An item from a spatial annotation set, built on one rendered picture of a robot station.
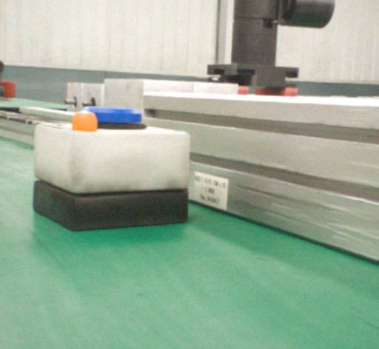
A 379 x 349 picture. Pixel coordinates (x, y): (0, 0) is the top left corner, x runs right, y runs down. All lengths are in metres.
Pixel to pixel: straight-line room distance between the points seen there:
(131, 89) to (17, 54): 11.20
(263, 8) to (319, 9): 0.08
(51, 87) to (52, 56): 0.52
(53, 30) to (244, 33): 11.11
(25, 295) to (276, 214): 0.19
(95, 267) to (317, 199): 0.14
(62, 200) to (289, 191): 0.14
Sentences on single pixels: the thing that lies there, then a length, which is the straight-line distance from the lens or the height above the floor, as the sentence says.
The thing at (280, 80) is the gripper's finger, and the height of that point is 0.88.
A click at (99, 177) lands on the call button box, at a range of 0.42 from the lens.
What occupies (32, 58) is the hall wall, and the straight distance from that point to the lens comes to 11.87.
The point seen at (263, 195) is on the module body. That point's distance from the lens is 0.45.
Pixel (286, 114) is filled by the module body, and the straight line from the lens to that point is 0.43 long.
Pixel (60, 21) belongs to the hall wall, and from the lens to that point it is 11.97.
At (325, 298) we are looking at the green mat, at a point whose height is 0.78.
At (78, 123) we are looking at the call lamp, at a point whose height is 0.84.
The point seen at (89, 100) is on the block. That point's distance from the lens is 1.64.
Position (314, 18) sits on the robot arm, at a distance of 0.91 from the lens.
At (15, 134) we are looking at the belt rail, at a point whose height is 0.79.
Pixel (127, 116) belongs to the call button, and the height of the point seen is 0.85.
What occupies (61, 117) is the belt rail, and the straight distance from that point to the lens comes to 1.47.
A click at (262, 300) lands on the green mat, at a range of 0.30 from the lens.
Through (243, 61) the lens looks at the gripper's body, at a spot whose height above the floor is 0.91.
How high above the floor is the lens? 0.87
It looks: 5 degrees down
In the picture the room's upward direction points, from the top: 2 degrees clockwise
